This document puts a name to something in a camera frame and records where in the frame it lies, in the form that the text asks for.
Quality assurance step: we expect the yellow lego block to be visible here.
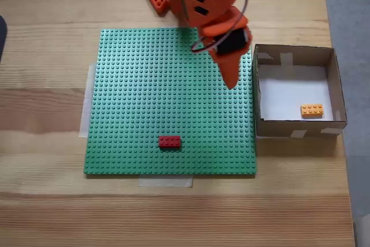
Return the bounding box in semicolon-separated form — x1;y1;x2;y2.
300;104;324;119

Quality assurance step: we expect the brown cardboard box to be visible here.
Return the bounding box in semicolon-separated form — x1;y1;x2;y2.
251;43;348;141

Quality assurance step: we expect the red lego block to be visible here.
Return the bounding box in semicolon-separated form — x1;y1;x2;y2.
158;135;182;150

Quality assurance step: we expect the green lego baseplate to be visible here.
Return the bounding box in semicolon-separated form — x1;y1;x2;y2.
83;27;258;176

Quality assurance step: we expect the white paper sheet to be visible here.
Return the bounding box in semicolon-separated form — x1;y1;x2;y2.
258;66;335;122

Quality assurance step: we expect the short masking tape strip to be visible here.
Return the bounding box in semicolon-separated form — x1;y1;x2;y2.
138;175;194;188

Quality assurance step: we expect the long masking tape strip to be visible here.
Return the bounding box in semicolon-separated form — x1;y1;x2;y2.
79;63;98;138

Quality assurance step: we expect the black rounded object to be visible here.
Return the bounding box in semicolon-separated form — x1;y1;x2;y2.
0;14;9;64

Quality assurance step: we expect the gripper servo cable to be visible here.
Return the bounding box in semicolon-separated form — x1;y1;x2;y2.
190;0;256;54

